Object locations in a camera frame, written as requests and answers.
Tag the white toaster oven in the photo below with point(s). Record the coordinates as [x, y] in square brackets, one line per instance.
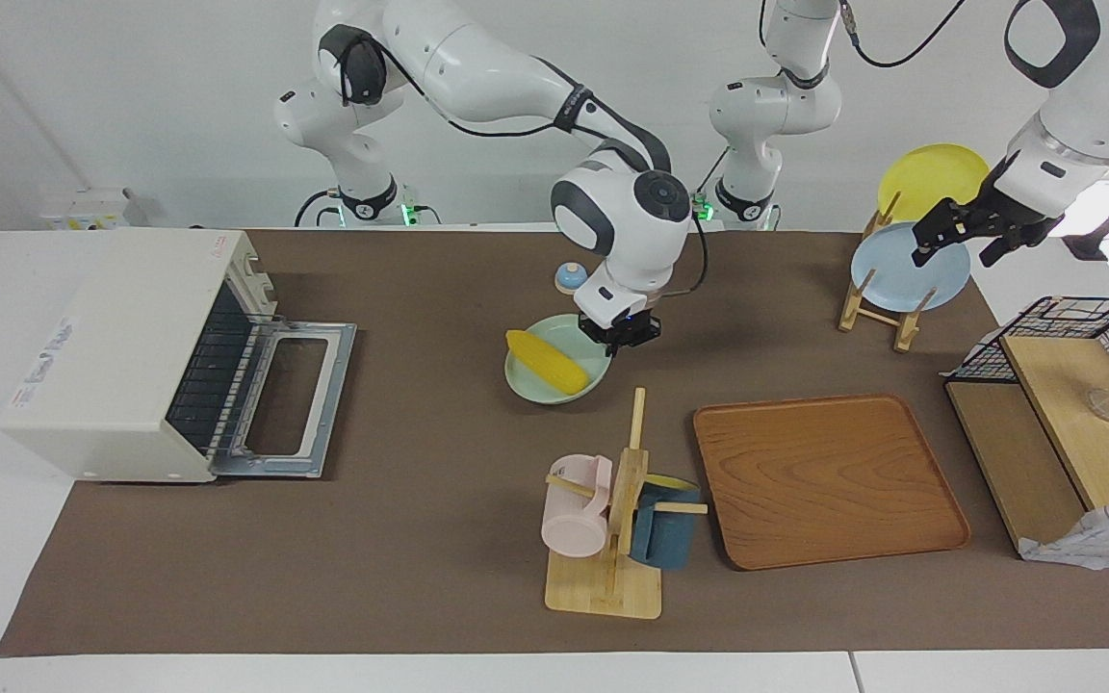
[112, 327]

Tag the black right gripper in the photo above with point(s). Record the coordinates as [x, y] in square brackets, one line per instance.
[627, 329]

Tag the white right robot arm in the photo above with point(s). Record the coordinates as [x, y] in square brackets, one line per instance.
[477, 58]

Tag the wooden plate rack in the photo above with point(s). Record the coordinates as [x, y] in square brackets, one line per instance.
[909, 329]

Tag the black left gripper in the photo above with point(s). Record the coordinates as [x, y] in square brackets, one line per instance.
[1002, 219]

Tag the white box yellow labels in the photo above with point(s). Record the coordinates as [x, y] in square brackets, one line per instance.
[92, 207]

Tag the wooden mug tree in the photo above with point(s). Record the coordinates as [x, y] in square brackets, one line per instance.
[603, 587]

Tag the brown table mat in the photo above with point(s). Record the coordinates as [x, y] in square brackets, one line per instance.
[420, 539]

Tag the dark blue mug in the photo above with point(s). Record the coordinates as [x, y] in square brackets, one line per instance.
[665, 539]

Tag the blue dome bell wooden knob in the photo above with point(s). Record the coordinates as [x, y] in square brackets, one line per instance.
[567, 280]

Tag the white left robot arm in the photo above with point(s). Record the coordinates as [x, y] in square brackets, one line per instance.
[1094, 106]

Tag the yellow corn cob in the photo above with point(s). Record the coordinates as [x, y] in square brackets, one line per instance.
[547, 364]

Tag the pink mug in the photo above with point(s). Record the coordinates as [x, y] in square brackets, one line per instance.
[574, 515]

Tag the yellow plate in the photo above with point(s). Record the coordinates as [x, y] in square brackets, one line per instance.
[930, 178]

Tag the small clear glass bowl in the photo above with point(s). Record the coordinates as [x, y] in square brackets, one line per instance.
[1108, 404]

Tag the pale green plate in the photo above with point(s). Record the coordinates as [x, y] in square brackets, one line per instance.
[535, 385]

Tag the light blue plate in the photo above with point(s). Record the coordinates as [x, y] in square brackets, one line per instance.
[901, 274]

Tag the brown wooden tray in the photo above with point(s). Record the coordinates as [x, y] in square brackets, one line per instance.
[824, 476]

